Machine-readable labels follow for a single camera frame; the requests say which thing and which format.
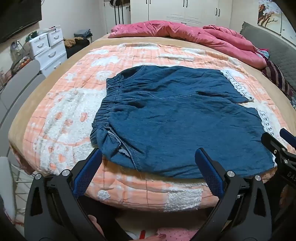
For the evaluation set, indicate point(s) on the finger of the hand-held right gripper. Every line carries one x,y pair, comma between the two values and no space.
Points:
272,143
289,138

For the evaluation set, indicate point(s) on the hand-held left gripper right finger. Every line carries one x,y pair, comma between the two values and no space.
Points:
208,171

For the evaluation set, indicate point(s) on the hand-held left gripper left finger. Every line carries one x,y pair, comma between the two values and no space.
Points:
89,169

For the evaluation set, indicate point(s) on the blue denim pants lace trim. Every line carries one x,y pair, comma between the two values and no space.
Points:
173,115

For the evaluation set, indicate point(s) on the person's bare foot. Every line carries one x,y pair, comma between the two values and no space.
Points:
94,223

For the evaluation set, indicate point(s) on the orange and white fluffy blanket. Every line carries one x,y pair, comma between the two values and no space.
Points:
69,111

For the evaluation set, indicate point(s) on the dark striped cloth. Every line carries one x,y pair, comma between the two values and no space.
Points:
277,76

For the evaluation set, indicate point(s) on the person's pink dotted clothing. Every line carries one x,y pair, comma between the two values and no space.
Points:
178,235

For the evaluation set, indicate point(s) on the beige bed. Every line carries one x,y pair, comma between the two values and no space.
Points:
34,97

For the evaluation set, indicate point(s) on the grey quilted headboard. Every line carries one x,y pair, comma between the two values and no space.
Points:
266,37

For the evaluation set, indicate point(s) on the grey chair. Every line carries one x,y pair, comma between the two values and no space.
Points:
20,90

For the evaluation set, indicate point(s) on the white drawer chest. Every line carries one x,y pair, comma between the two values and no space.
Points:
52,58

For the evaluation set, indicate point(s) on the black stool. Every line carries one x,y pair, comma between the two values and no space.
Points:
76,48

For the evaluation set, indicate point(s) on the pink comforter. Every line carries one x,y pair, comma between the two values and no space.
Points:
208,37

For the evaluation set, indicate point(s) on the brown plush toy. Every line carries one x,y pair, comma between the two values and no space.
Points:
69,42

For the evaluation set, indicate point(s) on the small white drawer box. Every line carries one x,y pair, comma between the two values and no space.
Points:
56,36
39,44

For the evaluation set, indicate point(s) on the pile of folded clothes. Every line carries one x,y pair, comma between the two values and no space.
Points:
83,33

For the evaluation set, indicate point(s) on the dark hanging clothes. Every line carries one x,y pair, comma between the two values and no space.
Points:
118,11

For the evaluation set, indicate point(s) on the white wardrobe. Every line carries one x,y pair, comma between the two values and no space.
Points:
180,10

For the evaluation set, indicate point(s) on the black television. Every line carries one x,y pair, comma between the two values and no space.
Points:
16,16

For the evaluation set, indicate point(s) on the tree print wall poster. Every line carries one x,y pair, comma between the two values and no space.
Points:
268,14

